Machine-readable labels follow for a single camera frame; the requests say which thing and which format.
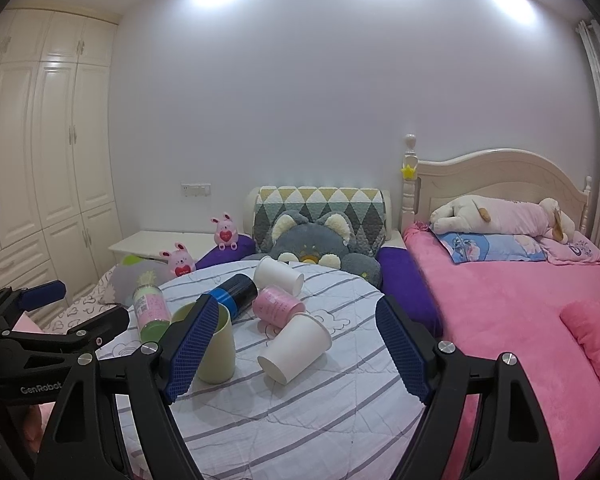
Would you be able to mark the white plush dog pink shirt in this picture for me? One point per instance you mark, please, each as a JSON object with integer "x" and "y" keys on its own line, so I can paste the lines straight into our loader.
{"x": 505, "y": 217}

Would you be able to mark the pink cup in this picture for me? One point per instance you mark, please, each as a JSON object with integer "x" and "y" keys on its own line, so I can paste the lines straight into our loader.
{"x": 275, "y": 307}

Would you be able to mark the black and blue can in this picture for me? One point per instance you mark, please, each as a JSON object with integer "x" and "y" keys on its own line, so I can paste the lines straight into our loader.
{"x": 240, "y": 290}

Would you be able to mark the cream green cup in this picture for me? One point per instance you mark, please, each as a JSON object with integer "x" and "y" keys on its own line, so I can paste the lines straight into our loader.
{"x": 217, "y": 355}

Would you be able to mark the purple cushion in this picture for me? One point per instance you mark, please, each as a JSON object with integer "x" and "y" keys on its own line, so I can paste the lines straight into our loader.
{"x": 405, "y": 280}
{"x": 244, "y": 250}

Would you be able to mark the cream wooden bed headboard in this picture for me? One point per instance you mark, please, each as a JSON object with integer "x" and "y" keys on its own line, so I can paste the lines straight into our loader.
{"x": 480, "y": 170}

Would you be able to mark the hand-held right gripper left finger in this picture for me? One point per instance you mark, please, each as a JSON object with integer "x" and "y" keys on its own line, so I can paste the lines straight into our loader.
{"x": 195, "y": 345}

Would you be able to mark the yellow star ornament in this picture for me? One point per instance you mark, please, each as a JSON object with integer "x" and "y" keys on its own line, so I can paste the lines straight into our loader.
{"x": 409, "y": 171}

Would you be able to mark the white wall socket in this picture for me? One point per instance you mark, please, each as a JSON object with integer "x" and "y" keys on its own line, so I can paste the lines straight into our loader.
{"x": 196, "y": 189}

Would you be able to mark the grey cat plush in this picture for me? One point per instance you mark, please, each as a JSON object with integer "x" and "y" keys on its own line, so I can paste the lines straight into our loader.
{"x": 305, "y": 242}

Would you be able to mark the pink fluffy cushion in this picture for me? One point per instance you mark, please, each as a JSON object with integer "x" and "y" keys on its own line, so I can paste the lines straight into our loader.
{"x": 595, "y": 335}

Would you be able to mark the grey and green pillow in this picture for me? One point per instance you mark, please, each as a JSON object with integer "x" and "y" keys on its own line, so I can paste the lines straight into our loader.
{"x": 125, "y": 280}

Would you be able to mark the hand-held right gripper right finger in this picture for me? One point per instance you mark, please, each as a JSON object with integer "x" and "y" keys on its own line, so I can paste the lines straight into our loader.
{"x": 400, "y": 350}

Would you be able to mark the triangle patterned quilted cover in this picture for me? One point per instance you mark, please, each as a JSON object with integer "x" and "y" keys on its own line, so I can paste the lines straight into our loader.
{"x": 320, "y": 200}

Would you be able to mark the blue printed pillow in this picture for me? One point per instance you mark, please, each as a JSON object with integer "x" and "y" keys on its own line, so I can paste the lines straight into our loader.
{"x": 480, "y": 247}

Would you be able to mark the pink bunny toy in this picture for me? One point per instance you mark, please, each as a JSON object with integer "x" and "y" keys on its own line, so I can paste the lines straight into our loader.
{"x": 225, "y": 235}
{"x": 180, "y": 262}

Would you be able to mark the pink printed pillow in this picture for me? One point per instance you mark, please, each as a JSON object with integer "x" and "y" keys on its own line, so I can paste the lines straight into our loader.
{"x": 575, "y": 252}

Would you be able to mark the cream wardrobe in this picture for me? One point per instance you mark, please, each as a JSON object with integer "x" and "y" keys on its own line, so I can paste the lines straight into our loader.
{"x": 55, "y": 150}

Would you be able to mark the green pink bottle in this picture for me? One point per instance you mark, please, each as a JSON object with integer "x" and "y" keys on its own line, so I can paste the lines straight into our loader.
{"x": 150, "y": 307}

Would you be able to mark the white paper cup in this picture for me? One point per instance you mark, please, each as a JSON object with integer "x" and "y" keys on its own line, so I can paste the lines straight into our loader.
{"x": 277, "y": 275}
{"x": 295, "y": 350}

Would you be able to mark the pink fleece blanket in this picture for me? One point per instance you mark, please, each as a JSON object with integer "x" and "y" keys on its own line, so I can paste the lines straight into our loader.
{"x": 505, "y": 320}

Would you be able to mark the heart printed sheet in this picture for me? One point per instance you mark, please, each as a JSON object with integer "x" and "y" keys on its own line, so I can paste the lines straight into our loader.
{"x": 80, "y": 310}

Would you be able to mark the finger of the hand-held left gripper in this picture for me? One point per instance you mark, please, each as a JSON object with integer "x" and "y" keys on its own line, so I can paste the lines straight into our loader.
{"x": 95, "y": 325}
{"x": 42, "y": 294}

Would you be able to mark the white nightstand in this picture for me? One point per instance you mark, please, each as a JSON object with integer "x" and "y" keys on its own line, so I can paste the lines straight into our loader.
{"x": 150, "y": 242}

